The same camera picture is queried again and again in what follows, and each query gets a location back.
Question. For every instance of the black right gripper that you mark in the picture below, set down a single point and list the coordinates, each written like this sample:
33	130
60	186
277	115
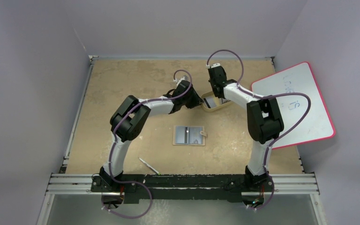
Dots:
216	92

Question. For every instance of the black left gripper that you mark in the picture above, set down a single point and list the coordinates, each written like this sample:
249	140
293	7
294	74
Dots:
196	101

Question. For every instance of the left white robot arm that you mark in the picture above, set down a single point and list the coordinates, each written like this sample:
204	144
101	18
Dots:
129	119

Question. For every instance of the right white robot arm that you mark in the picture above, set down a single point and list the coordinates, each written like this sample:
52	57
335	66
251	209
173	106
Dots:
264	121

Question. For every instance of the stack of white cards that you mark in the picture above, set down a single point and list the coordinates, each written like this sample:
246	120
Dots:
212	102

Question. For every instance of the beige oval card tray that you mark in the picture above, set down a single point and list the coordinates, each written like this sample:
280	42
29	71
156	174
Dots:
225	102

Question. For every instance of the silver pen on table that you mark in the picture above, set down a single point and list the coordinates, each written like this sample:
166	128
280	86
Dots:
149	166

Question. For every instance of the pink framed whiteboard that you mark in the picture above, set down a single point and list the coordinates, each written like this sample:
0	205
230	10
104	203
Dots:
317	125

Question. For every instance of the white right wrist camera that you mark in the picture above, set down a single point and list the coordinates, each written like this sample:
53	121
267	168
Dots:
213	65

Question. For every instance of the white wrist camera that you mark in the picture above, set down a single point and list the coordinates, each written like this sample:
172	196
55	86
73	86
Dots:
213	65
183	78

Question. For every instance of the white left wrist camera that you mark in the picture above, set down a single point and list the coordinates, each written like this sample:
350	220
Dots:
183	78

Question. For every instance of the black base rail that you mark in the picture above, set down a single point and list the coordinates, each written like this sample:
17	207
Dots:
234	188

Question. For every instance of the aluminium frame rail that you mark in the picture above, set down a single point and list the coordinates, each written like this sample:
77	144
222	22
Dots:
80	184

